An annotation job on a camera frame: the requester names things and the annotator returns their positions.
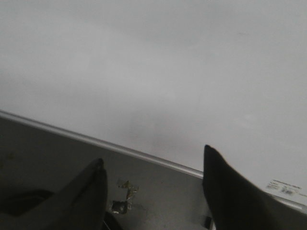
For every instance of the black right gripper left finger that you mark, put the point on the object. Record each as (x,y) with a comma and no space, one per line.
(80,205)

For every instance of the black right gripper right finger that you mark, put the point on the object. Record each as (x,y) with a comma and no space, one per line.
(237,204)

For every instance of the black robot base with dial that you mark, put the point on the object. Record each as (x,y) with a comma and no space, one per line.
(21,203)

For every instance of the white product label sticker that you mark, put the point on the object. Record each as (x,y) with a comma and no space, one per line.
(284,188)

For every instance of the white whiteboard with aluminium frame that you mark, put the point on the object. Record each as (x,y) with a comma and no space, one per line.
(160,79)

